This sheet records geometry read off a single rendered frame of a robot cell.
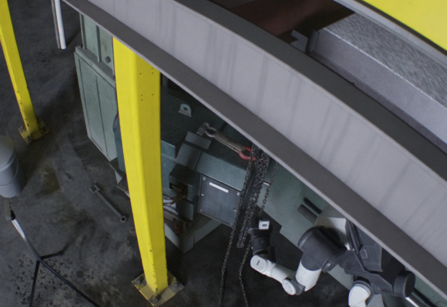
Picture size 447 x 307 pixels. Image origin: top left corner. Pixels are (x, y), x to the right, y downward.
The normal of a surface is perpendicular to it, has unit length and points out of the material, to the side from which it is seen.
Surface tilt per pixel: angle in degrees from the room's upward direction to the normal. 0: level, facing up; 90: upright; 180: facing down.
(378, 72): 78
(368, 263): 90
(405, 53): 30
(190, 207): 90
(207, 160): 45
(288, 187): 90
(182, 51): 90
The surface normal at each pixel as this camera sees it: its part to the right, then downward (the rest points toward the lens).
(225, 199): -0.45, 0.64
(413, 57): -0.29, -0.33
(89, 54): 0.08, -0.67
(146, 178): 0.70, 0.57
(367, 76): -0.68, 0.33
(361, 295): -0.69, 0.50
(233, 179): -0.25, -0.02
